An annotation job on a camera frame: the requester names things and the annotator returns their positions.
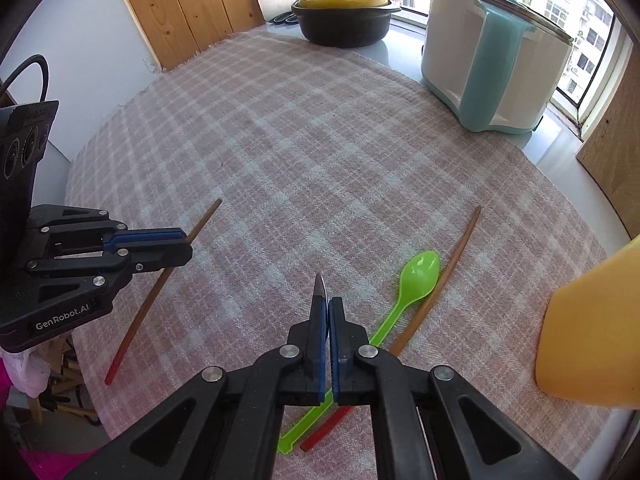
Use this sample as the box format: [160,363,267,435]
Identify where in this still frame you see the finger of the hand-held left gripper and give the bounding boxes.
[30,204,187,257]
[27,242,193,283]

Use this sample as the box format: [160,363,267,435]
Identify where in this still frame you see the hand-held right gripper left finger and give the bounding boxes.
[65,274,332,480]

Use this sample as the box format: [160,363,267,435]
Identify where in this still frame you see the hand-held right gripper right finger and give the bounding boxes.
[328,296,578,480]

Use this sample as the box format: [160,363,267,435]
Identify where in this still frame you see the wooden chopstick red end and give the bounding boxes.
[300,206,482,453]
[104,198,223,386]

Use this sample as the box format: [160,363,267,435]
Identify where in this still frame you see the thin grey utensil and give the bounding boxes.
[313,273,331,311]

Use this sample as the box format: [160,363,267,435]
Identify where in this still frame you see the yellow plastic container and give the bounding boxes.
[534,234,640,408]

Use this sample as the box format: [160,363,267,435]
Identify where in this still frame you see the person's left forearm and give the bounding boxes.
[0,349,50,397]

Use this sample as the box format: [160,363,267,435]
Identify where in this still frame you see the wooden stool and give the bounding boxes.
[30,335,101,426]

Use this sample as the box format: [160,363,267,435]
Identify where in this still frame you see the green plastic spoon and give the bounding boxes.
[277,250,442,455]

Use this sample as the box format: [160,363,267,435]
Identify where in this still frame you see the pink clothing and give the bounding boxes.
[0,360,111,480]

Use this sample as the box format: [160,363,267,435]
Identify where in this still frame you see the pink plaid tablecloth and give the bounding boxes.
[65,25,626,480]

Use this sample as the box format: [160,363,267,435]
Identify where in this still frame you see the pine plank board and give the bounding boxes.
[110,0,266,72]

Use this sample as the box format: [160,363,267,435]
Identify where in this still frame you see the black clay pot yellow lid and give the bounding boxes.
[291,0,402,48]

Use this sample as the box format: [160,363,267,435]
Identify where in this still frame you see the white teal electric pot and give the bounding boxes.
[420,0,574,135]

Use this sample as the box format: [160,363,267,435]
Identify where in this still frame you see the large light wooden board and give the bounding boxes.
[575,55,640,233]

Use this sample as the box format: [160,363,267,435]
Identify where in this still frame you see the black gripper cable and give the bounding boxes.
[4,55,51,107]

